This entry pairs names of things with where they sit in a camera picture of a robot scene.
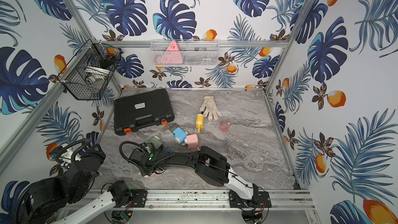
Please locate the yellow pencil sharpener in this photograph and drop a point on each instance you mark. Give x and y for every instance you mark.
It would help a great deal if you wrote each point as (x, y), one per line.
(199, 122)

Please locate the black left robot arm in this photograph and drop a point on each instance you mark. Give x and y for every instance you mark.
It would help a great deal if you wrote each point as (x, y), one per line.
(40, 200)

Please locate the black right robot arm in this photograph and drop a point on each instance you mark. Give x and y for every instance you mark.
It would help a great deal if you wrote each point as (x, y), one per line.
(209, 165)

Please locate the clear red-rimmed sharpener tray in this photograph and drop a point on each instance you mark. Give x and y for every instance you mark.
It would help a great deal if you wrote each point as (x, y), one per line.
(224, 126)

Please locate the blue pencil sharpener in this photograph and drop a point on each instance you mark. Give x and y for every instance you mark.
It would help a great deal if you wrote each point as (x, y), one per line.
(180, 135)

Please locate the pink pencil sharpener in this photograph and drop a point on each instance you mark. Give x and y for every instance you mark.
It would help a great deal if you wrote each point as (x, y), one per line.
(191, 141)

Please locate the white knit work glove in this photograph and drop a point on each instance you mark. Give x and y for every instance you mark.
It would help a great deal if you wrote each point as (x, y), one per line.
(209, 108)

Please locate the pink triangular object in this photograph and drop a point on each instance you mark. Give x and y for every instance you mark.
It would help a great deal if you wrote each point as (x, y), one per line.
(172, 55)

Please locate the black plastic tool case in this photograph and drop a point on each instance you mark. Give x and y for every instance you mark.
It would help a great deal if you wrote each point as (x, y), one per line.
(139, 111)

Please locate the clear wall-mounted shelf bin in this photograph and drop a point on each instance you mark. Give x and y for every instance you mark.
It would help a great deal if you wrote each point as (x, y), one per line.
(195, 52)

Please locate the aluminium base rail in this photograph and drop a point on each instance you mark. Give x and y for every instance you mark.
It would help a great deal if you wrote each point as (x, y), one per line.
(220, 199)

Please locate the black wire basket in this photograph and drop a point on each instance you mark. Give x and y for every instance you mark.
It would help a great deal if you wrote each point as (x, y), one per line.
(92, 69)

